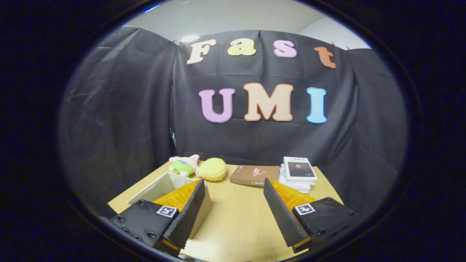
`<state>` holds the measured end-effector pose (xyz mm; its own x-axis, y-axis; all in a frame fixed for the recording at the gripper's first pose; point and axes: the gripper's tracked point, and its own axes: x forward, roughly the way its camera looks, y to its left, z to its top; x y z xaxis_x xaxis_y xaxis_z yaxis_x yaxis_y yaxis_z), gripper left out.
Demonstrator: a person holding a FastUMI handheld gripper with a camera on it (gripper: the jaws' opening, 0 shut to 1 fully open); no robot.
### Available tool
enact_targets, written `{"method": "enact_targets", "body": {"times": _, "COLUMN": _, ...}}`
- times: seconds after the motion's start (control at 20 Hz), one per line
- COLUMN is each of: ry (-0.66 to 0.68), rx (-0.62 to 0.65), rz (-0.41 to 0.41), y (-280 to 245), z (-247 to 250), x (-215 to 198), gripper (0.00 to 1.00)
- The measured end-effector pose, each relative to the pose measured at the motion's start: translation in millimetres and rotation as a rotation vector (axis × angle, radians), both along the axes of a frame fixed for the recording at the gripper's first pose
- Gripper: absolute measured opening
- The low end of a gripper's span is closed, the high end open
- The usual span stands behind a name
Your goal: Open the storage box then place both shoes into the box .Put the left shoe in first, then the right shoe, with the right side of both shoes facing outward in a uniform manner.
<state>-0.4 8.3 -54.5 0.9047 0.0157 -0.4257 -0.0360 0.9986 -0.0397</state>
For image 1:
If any black backdrop cloth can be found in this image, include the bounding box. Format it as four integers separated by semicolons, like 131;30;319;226
58;25;408;219

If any brown book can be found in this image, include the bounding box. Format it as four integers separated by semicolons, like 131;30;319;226
229;165;280;187

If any stack of white books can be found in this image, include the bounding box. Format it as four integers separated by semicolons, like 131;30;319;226
278;164;316;194

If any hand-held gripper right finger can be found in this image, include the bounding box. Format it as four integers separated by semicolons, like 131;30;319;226
263;178;364;254

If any pink star plush toy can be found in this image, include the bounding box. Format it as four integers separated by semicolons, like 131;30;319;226
169;154;200;178

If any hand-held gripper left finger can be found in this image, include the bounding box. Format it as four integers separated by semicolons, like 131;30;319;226
109;178;206;255

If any white portrait cover book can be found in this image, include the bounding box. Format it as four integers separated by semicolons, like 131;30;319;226
283;156;318;181

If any round yellow plush toy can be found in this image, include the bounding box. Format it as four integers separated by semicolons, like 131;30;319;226
197;158;227;182

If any beige storage box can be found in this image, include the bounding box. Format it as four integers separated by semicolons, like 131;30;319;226
127;172;213;239

